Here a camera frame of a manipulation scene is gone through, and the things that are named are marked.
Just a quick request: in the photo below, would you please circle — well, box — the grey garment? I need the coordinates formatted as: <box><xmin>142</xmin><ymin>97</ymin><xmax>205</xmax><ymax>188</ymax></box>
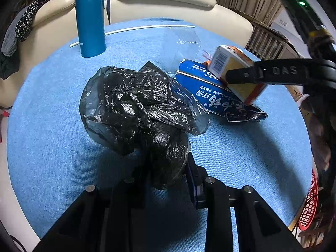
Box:
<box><xmin>1</xmin><ymin>6</ymin><xmax>29</xmax><ymax>57</ymax></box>

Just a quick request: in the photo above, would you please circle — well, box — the blue insulated bottle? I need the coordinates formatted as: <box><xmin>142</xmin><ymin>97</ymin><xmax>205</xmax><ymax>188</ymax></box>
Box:
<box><xmin>75</xmin><ymin>0</ymin><xmax>107</xmax><ymax>58</ymax></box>

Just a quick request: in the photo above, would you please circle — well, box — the red stool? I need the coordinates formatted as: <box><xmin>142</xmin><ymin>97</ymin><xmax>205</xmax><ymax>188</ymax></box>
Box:
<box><xmin>0</xmin><ymin>108</ymin><xmax>10</xmax><ymax>143</ymax></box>

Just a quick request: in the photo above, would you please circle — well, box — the black floral garment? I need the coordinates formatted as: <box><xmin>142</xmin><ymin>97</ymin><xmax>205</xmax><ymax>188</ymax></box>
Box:
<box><xmin>15</xmin><ymin>0</ymin><xmax>75</xmax><ymax>42</ymax></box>

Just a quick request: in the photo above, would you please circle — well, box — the wooden crib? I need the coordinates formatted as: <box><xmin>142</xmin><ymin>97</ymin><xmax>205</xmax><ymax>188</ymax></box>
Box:
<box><xmin>244</xmin><ymin>18</ymin><xmax>302</xmax><ymax>61</ymax></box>

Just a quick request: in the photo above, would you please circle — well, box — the blue toothpaste box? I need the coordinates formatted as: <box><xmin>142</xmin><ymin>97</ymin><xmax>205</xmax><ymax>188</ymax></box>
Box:
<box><xmin>174</xmin><ymin>59</ymin><xmax>252</xmax><ymax>117</ymax></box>

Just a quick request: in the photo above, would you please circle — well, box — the person's right forearm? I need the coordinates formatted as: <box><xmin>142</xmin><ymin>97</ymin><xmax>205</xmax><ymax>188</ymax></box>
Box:
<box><xmin>308</xmin><ymin>33</ymin><xmax>336</xmax><ymax>59</ymax></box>

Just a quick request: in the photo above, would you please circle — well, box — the dark foil wrapper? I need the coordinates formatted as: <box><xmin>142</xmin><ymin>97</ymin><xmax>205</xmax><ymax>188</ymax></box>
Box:
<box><xmin>224</xmin><ymin>102</ymin><xmax>268</xmax><ymax>122</ymax></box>

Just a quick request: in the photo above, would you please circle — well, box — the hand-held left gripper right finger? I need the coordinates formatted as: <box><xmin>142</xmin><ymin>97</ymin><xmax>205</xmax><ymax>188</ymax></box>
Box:
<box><xmin>184</xmin><ymin>152</ymin><xmax>305</xmax><ymax>252</ymax></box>

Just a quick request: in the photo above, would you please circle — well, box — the thin white rod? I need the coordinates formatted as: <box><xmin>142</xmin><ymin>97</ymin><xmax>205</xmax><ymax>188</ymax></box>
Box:
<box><xmin>70</xmin><ymin>25</ymin><xmax>196</xmax><ymax>48</ymax></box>

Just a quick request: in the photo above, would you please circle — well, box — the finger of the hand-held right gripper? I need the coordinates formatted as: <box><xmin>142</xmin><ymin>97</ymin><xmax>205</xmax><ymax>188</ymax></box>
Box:
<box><xmin>225</xmin><ymin>58</ymin><xmax>315</xmax><ymax>87</ymax></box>

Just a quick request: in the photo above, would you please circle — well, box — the person's fuzzy brown clothing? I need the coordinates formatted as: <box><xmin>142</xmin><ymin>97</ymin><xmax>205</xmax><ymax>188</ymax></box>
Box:
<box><xmin>299</xmin><ymin>94</ymin><xmax>332</xmax><ymax>187</ymax></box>

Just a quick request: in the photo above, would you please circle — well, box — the clear plastic packaging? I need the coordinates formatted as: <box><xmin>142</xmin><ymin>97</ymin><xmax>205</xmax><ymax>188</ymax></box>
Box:
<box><xmin>161</xmin><ymin>27</ymin><xmax>202</xmax><ymax>74</ymax></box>

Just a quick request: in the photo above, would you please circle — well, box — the black plastic bag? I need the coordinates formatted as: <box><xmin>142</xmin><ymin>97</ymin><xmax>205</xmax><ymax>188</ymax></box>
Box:
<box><xmin>79</xmin><ymin>61</ymin><xmax>210</xmax><ymax>191</ymax></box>

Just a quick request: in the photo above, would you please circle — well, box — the small orange white box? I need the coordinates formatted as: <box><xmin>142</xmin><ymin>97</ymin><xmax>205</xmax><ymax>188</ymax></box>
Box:
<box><xmin>209</xmin><ymin>45</ymin><xmax>267</xmax><ymax>105</ymax></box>

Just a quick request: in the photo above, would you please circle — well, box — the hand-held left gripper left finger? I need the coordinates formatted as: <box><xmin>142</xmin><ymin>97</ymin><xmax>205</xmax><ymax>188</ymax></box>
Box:
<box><xmin>33</xmin><ymin>160</ymin><xmax>158</xmax><ymax>252</ymax></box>

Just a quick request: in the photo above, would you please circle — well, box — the red plastic basket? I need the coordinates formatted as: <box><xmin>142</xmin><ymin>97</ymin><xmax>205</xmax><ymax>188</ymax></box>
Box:
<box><xmin>298</xmin><ymin>169</ymin><xmax>319</xmax><ymax>229</ymax></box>

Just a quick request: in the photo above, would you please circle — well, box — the dark garment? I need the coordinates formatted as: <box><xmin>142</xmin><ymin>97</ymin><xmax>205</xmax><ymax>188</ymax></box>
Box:
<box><xmin>0</xmin><ymin>54</ymin><xmax>20</xmax><ymax>80</ymax></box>

